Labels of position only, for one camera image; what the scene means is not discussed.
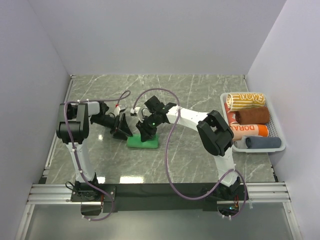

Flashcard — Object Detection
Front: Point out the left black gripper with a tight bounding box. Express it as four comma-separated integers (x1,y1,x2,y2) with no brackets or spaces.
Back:
92,113,133,141

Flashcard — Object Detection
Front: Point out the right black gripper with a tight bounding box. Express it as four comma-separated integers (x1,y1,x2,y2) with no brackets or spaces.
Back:
136,113,161,143

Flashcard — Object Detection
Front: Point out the green towel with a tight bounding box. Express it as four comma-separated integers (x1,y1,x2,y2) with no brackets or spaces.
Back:
126,134,159,149

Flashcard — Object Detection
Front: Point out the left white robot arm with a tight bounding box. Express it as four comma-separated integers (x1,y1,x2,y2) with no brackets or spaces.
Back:
56,101,133,201

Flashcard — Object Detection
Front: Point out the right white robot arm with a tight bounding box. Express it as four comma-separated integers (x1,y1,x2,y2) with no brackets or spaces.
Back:
130,96,240,200

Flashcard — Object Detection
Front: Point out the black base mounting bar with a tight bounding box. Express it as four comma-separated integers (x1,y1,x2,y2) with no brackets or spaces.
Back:
70,183,249,213

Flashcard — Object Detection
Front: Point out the yellow white rolled towel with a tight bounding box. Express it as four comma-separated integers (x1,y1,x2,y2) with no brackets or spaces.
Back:
225,92,266,112

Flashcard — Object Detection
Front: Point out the orange white rolled towel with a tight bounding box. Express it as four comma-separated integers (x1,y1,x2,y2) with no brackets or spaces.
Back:
229,124,269,141

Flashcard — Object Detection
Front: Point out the dark blue rolled towel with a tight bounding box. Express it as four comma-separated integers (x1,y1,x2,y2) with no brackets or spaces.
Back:
233,136,282,149

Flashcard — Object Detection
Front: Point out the brown rolled towel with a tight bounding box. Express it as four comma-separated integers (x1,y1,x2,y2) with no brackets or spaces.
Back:
235,106,270,125

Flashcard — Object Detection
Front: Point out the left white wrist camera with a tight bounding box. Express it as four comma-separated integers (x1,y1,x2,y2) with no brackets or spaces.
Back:
113,104,127,116

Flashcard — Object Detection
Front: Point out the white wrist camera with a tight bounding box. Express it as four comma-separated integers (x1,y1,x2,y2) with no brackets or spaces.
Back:
129,107,140,116
113,104,127,116

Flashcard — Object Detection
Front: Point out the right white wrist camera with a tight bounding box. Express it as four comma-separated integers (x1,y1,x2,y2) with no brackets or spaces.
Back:
129,107,140,116

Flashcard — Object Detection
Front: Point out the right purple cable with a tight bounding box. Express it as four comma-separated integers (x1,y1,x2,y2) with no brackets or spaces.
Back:
133,88,249,220

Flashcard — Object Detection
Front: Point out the purple cable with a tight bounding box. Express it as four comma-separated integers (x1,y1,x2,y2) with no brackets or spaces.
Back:
133,88,249,220
63,90,132,222

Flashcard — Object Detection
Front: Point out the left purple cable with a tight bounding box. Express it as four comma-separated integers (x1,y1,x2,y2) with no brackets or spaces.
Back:
63,90,132,222

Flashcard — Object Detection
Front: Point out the aluminium rail frame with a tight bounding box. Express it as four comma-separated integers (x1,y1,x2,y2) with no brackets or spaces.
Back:
16,74,294,240

